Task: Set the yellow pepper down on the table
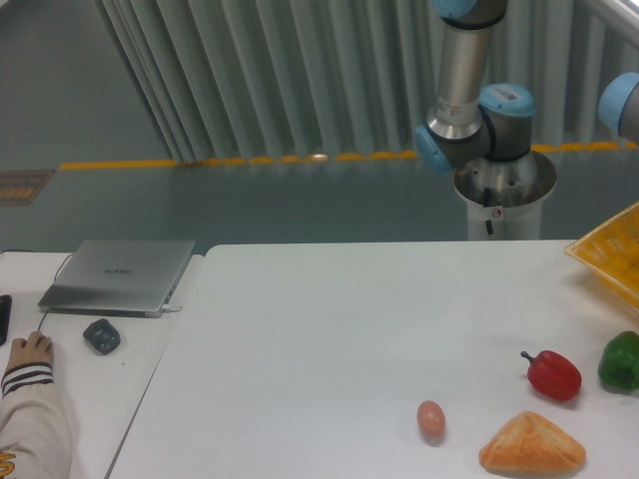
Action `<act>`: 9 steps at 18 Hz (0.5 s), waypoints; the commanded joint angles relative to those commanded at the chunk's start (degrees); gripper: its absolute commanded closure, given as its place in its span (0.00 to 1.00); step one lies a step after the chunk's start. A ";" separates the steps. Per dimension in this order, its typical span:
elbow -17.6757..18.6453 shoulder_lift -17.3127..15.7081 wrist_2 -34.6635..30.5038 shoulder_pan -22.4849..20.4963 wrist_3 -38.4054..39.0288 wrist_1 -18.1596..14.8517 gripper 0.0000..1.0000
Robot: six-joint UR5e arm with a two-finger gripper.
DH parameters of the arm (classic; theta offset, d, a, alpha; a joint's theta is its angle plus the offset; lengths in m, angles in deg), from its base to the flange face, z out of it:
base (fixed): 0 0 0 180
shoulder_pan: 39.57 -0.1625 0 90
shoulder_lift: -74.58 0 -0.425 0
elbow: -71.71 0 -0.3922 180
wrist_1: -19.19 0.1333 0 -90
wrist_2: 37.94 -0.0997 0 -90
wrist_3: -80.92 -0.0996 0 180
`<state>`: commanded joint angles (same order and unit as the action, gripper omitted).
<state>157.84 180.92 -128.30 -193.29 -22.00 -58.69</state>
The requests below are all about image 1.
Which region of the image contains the red bell pepper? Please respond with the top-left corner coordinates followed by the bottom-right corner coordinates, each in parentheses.
top-left (520, 350), bottom-right (582, 402)

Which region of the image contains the cream striped sleeve forearm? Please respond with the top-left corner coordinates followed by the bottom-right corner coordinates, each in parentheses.
top-left (1, 362), bottom-right (72, 478)

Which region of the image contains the green bell pepper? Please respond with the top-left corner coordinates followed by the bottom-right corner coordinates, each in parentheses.
top-left (598, 331), bottom-right (638, 391)

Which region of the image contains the yellow plastic basket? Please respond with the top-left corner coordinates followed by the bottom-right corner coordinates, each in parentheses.
top-left (564, 203), bottom-right (638, 314)

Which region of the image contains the grey pleated curtain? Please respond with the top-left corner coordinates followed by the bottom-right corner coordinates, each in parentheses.
top-left (99, 1), bottom-right (638, 163)

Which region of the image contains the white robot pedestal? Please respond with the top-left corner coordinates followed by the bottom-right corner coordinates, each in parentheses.
top-left (453, 151), bottom-right (557, 240)

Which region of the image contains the silver closed laptop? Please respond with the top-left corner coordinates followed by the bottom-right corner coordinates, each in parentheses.
top-left (39, 239), bottom-right (195, 317)

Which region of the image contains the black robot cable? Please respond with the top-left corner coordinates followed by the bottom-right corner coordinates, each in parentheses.
top-left (481, 187), bottom-right (494, 237)

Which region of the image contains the white laptop cable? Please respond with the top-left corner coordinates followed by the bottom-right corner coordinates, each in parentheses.
top-left (35, 252), bottom-right (76, 334)

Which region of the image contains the brown egg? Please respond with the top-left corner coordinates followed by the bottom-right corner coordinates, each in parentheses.
top-left (416, 400), bottom-right (445, 438)

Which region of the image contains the triangular bread loaf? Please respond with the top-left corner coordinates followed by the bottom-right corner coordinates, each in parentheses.
top-left (478, 411), bottom-right (587, 475)

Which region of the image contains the person's hand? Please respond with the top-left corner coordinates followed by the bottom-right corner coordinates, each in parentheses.
top-left (5, 331), bottom-right (54, 372)

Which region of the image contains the dark grey small device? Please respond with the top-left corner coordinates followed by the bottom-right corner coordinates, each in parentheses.
top-left (83, 318), bottom-right (121, 355)

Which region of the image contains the black phone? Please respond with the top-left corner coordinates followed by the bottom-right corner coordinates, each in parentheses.
top-left (0, 294), bottom-right (12, 345)

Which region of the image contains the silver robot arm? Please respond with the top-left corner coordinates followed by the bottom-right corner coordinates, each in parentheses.
top-left (414, 1), bottom-right (638, 172)

